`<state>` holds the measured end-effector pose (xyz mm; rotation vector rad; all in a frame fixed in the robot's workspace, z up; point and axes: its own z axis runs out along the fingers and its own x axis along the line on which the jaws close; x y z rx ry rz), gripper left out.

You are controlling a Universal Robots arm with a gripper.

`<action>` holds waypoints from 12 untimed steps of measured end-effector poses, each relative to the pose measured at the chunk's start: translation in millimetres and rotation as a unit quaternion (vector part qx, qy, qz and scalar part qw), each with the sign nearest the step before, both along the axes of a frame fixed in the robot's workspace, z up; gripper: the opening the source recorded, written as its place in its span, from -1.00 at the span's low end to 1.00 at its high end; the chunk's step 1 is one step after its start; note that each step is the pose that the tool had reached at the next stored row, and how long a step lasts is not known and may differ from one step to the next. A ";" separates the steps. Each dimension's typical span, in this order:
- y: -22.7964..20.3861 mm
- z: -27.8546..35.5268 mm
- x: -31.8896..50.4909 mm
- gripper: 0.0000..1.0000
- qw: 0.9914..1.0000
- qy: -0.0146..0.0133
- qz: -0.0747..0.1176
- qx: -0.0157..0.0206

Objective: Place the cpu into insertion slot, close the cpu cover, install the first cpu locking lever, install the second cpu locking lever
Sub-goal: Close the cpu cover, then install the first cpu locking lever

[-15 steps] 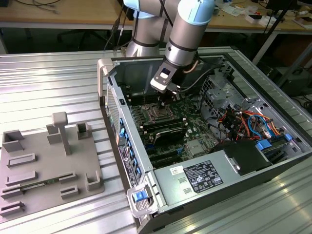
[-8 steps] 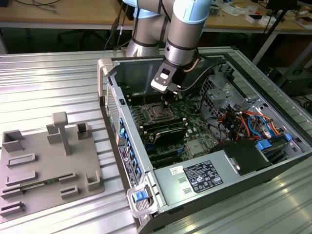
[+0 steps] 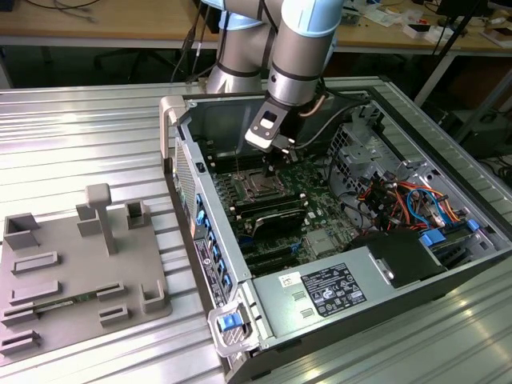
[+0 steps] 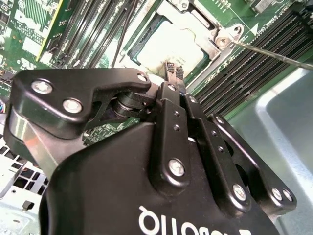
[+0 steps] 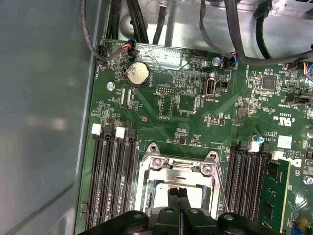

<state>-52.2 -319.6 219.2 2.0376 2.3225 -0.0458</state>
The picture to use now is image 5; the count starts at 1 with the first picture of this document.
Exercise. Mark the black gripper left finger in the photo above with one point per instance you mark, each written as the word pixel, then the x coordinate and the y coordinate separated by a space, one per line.
pixel 174 220

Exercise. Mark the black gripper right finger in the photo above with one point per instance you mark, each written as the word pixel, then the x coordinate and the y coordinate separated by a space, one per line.
pixel 195 222

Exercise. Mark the CPU with silver top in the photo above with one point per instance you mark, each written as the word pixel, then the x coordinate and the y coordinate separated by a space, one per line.
pixel 161 193

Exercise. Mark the metal socket cover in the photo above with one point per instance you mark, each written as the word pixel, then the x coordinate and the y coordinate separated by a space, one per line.
pixel 171 175

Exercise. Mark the CPU socket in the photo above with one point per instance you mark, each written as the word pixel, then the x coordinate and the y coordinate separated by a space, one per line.
pixel 148 154

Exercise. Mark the green RAM stick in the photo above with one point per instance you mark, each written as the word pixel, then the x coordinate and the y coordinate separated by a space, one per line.
pixel 274 195

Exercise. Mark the green motherboard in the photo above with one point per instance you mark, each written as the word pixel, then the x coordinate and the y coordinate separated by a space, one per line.
pixel 195 122

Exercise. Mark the blue capacitor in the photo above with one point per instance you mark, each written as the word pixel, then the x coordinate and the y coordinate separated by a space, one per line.
pixel 258 139

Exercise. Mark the silver motherboard screw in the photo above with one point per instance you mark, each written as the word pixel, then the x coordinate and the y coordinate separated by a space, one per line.
pixel 111 85
pixel 308 180
pixel 216 61

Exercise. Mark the white square sticker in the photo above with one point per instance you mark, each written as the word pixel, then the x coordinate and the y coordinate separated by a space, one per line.
pixel 284 142

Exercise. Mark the internal USB port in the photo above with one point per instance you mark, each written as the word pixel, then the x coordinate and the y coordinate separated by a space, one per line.
pixel 209 86

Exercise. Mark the silver coin cell battery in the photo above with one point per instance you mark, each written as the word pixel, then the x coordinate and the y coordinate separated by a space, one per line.
pixel 137 73

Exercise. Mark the black square chip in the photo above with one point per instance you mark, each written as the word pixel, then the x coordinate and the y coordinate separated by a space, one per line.
pixel 269 83

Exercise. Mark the grey open PC case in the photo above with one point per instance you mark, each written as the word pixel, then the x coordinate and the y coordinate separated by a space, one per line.
pixel 36 98

